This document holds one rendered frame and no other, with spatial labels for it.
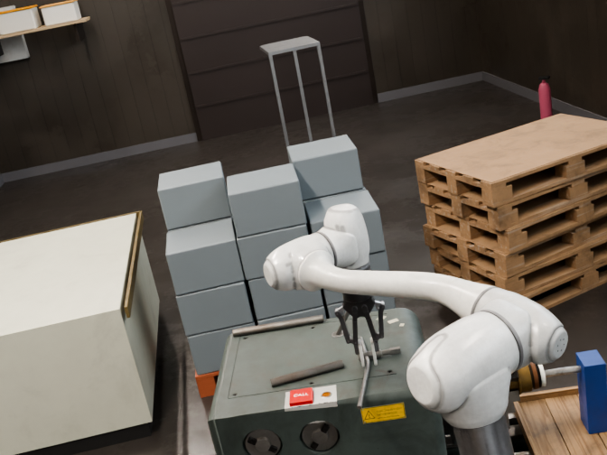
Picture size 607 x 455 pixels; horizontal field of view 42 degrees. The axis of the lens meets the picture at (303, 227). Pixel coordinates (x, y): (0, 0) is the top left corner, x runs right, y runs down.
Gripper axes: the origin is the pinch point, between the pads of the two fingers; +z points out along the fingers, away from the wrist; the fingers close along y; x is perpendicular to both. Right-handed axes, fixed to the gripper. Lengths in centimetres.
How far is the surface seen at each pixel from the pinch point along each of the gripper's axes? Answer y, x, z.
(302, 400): -17.9, -13.1, 3.3
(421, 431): 10.4, -13.9, 17.0
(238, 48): -127, 878, 19
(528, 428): 42, 12, 40
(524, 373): 41.7, 9.2, 19.1
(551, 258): 109, 255, 100
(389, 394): 4.1, -13.3, 5.1
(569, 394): 58, 29, 42
